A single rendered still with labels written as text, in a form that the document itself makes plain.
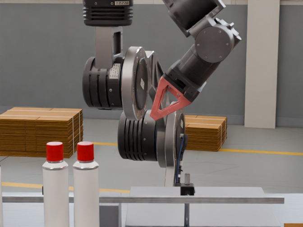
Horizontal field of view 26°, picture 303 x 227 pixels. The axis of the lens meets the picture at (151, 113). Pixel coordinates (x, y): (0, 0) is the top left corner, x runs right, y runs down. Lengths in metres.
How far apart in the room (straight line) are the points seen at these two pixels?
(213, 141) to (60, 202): 4.30
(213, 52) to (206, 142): 4.59
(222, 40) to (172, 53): 5.63
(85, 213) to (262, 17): 5.22
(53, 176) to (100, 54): 0.52
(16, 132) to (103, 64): 3.79
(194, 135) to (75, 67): 1.85
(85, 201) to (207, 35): 0.47
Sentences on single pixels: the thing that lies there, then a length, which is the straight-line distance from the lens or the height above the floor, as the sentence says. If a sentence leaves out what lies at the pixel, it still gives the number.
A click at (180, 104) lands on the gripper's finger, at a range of 1.12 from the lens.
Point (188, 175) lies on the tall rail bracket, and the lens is 1.43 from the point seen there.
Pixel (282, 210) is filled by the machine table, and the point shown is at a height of 0.83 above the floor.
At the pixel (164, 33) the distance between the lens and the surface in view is 6.65.
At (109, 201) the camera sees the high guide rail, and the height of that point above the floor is 0.95.
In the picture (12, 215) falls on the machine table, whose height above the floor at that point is 0.83.
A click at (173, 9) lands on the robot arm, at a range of 1.10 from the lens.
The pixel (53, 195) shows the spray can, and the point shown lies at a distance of 1.33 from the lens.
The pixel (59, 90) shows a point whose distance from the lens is 7.02.
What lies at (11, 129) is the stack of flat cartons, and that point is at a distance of 5.51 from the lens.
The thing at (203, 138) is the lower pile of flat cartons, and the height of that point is 0.11.
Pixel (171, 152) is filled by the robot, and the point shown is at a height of 0.86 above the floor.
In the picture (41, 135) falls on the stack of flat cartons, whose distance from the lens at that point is 5.43.
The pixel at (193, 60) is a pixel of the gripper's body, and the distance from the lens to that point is 1.10.
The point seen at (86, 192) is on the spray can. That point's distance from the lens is 1.32.
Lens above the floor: 1.40
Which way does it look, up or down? 11 degrees down
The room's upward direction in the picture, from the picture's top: straight up
